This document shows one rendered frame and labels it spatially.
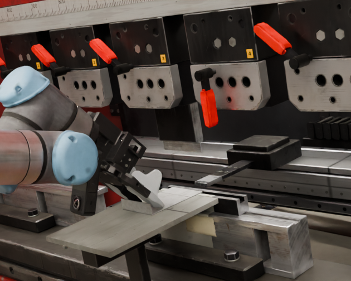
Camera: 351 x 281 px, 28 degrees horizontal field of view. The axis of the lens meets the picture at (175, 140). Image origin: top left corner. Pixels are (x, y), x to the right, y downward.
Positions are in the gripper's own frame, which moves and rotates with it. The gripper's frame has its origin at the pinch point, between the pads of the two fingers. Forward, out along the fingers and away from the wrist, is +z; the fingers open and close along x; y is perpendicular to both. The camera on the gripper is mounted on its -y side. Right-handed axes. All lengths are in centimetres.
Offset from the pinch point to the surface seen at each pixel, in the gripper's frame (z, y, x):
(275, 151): 19.4, 24.8, -5.4
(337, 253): 193, 71, 95
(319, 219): 215, 96, 130
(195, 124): -2.9, 16.4, -5.5
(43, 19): -23.5, 27.3, 30.5
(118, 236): -7.1, -9.4, -6.4
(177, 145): 0.5, 13.5, 0.7
